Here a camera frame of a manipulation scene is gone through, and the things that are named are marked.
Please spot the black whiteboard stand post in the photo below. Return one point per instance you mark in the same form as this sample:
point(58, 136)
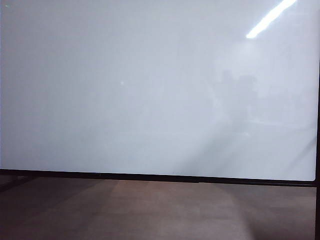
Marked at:
point(318, 212)

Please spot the white whiteboard with black frame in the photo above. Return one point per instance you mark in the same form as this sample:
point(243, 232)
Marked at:
point(125, 87)

